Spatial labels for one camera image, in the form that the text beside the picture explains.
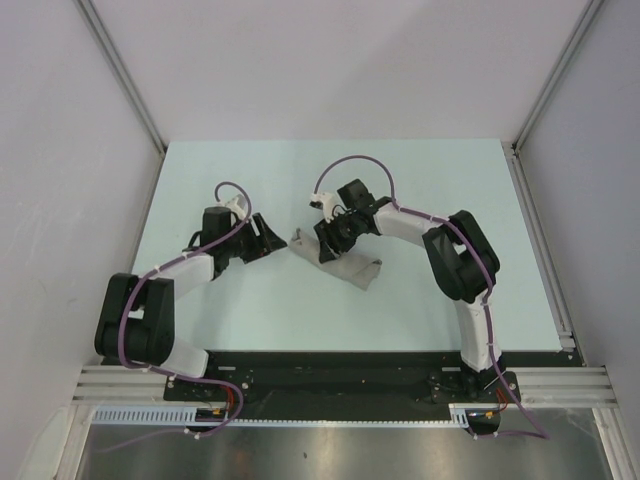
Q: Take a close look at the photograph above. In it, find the right aluminium frame post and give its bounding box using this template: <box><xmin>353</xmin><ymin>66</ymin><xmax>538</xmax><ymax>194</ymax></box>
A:
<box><xmin>511</xmin><ymin>0</ymin><xmax>608</xmax><ymax>154</ymax></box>

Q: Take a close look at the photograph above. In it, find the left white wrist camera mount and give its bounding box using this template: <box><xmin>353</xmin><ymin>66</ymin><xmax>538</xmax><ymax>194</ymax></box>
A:
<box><xmin>224</xmin><ymin>194</ymin><xmax>248</xmax><ymax>221</ymax></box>

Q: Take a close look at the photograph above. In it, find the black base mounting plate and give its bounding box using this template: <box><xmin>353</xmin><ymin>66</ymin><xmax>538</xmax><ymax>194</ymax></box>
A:
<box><xmin>99</xmin><ymin>349</ymin><xmax>586</xmax><ymax>424</ymax></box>

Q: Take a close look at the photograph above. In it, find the aluminium front rail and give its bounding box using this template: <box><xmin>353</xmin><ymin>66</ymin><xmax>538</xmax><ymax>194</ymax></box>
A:
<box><xmin>72</xmin><ymin>366</ymin><xmax>617</xmax><ymax>408</ymax></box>

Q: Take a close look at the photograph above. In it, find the left aluminium frame post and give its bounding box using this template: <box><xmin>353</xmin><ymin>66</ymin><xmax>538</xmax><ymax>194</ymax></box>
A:
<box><xmin>72</xmin><ymin>0</ymin><xmax>168</xmax><ymax>159</ymax></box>

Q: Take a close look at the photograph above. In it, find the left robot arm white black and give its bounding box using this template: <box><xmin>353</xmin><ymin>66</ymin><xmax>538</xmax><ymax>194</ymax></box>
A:
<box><xmin>94</xmin><ymin>206</ymin><xmax>286</xmax><ymax>400</ymax></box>

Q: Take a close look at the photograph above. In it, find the aluminium frame post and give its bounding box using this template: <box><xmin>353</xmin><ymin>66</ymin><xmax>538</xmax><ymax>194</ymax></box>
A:
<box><xmin>511</xmin><ymin>0</ymin><xmax>608</xmax><ymax>154</ymax></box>
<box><xmin>72</xmin><ymin>0</ymin><xmax>168</xmax><ymax>159</ymax></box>

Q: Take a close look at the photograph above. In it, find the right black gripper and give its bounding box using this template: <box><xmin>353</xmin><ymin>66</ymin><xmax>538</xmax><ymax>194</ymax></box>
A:
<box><xmin>314</xmin><ymin>212</ymin><xmax>362</xmax><ymax>264</ymax></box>

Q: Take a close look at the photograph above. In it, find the white slotted cable duct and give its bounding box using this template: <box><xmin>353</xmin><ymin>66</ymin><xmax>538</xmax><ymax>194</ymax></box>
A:
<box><xmin>91</xmin><ymin>406</ymin><xmax>469</xmax><ymax>429</ymax></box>

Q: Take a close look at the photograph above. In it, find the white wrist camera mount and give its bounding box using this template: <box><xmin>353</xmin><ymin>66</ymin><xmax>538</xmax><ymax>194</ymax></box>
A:
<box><xmin>310</xmin><ymin>192</ymin><xmax>339</xmax><ymax>223</ymax></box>
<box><xmin>224</xmin><ymin>194</ymin><xmax>248</xmax><ymax>221</ymax></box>

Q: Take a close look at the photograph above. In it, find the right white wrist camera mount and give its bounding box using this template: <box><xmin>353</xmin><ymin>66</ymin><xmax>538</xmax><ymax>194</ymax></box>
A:
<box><xmin>310</xmin><ymin>192</ymin><xmax>339</xmax><ymax>223</ymax></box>

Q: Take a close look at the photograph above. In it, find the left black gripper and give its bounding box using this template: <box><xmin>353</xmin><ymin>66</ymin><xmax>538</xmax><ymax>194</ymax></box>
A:
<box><xmin>222</xmin><ymin>213</ymin><xmax>286</xmax><ymax>264</ymax></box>

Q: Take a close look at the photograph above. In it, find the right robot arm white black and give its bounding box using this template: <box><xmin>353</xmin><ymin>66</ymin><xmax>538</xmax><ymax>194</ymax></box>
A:
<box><xmin>310</xmin><ymin>179</ymin><xmax>504</xmax><ymax>401</ymax></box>

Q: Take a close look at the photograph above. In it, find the grey cloth napkin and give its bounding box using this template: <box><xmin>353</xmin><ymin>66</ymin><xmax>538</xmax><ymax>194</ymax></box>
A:
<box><xmin>288</xmin><ymin>228</ymin><xmax>382</xmax><ymax>291</ymax></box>

